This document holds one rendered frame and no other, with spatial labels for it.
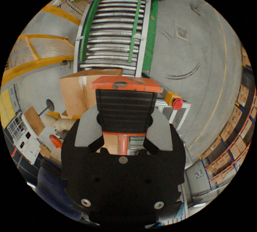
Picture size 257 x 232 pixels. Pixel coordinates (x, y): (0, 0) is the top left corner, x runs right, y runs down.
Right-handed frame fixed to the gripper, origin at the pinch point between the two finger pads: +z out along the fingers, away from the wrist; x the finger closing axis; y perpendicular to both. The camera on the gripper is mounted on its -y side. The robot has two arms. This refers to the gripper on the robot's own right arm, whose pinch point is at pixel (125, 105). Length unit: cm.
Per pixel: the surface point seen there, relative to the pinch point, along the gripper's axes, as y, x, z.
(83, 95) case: 12.2, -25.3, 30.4
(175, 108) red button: 12.3, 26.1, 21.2
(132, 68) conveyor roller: -1, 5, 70
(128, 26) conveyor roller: -45, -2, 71
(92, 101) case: 16.1, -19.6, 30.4
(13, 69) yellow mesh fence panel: -17, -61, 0
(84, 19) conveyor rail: -60, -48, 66
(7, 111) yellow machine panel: 94, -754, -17
